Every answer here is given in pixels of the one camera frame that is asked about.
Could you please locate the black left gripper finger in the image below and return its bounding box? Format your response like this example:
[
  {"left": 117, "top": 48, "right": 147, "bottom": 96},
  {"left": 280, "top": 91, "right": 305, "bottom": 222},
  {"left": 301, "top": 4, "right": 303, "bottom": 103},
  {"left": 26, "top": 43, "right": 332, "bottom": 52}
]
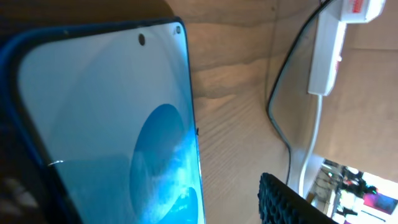
[{"left": 257, "top": 172, "right": 336, "bottom": 224}]

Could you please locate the black USB charging cable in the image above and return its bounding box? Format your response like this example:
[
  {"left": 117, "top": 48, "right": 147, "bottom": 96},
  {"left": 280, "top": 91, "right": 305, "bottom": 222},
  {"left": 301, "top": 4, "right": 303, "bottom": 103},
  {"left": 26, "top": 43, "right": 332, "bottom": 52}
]
[{"left": 266, "top": 0, "right": 335, "bottom": 187}]

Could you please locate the white power strip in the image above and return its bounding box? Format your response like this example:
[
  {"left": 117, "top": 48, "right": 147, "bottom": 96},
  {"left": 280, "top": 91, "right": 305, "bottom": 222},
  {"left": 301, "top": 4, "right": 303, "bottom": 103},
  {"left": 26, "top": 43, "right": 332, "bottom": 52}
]
[{"left": 308, "top": 0, "right": 386, "bottom": 96}]

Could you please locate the blue Galaxy smartphone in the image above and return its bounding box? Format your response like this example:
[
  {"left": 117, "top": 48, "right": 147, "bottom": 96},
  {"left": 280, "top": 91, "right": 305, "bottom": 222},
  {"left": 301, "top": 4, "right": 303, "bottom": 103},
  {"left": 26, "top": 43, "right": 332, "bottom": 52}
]
[{"left": 1, "top": 17, "right": 205, "bottom": 223}]

